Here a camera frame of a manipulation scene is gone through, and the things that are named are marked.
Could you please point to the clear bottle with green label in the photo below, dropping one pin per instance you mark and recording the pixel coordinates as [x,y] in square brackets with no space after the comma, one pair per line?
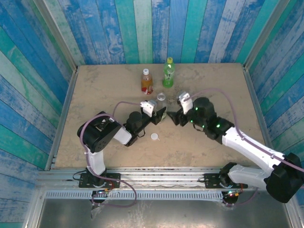
[161,98]

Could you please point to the plain white bottle cap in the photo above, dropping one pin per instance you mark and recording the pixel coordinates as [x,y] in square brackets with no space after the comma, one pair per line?
[154,136]

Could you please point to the brown tea plastic bottle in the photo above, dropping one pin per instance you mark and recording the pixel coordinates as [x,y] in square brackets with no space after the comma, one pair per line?
[147,84]

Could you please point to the green tea plastic bottle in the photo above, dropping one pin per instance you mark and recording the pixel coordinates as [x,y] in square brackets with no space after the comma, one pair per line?
[168,76]

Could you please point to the white cap with blue print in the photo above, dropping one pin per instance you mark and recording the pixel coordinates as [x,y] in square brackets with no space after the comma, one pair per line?
[145,71]

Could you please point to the yellow-green bottle cap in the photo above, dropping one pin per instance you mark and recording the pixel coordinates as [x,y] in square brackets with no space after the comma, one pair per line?
[169,59]

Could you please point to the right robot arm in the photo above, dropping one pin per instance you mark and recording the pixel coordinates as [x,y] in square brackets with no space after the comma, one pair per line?
[251,147]

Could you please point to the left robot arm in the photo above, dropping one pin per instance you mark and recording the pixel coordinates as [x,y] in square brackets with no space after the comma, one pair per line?
[99,133]

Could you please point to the small lit circuit board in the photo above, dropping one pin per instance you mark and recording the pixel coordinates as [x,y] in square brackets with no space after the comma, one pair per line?
[104,190]
[231,194]

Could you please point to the grey metal sheet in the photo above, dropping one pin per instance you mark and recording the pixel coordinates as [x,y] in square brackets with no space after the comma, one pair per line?
[166,213]

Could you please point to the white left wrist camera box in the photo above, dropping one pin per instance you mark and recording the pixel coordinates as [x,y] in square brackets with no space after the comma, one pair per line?
[148,108]

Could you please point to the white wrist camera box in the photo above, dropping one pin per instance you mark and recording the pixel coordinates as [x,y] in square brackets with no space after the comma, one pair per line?
[148,108]
[185,104]

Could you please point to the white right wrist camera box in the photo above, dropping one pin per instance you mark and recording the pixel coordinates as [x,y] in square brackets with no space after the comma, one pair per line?
[185,104]

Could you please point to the aluminium table side rail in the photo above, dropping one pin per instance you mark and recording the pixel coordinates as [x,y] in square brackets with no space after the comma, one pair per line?
[63,118]
[259,107]

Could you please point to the aluminium mounting rail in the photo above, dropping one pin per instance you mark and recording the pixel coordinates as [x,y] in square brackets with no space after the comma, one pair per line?
[161,177]

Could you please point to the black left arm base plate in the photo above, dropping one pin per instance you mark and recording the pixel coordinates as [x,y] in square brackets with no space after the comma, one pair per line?
[114,180]

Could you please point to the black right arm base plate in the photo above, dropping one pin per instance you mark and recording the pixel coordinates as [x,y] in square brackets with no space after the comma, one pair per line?
[211,181]

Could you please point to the aluminium frame post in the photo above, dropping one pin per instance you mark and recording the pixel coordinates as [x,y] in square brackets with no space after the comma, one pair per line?
[266,35]
[57,35]

